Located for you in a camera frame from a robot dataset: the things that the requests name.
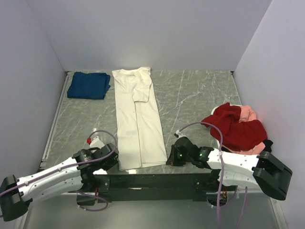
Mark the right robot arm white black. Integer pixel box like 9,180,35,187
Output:
166,137,293,200

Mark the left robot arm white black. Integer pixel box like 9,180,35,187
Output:
0,144,118,221

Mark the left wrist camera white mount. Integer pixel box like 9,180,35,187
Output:
87,136,105,149

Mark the aluminium frame rail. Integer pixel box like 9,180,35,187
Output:
13,71,72,229

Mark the black base crossbar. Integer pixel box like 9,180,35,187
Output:
87,172,219,202

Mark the white laundry basket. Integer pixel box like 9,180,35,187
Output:
211,106,231,153

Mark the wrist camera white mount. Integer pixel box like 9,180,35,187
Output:
174,130,186,138
87,136,105,149

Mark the pink t shirt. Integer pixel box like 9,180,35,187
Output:
239,105,265,155

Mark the black t shirt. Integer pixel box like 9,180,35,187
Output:
263,139,274,153

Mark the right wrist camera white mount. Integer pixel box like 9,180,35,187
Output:
174,130,186,138

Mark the red t shirt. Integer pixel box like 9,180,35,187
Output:
202,103,268,153

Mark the folded blue t shirt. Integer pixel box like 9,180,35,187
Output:
67,72,111,100

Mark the white t shirt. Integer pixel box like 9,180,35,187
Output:
112,67,167,170

